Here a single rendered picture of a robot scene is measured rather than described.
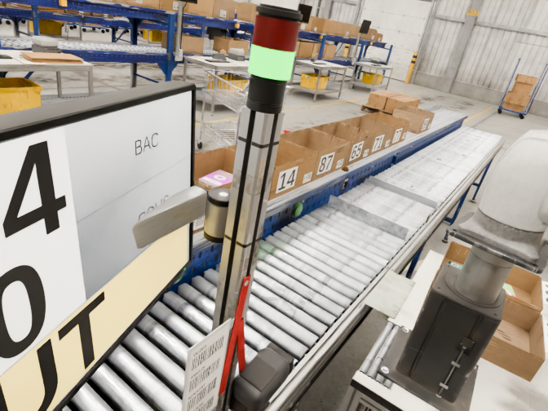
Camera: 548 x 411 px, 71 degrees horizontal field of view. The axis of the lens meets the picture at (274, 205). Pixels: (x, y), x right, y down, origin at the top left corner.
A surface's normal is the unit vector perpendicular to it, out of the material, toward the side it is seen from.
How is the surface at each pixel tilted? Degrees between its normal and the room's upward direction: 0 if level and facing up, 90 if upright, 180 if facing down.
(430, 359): 90
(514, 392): 0
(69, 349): 86
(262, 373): 8
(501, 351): 90
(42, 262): 86
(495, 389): 0
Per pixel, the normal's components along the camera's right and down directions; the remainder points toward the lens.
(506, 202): -0.77, 0.17
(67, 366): 0.96, 0.21
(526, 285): -0.53, 0.28
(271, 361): 0.09, -0.83
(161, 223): 0.85, 0.36
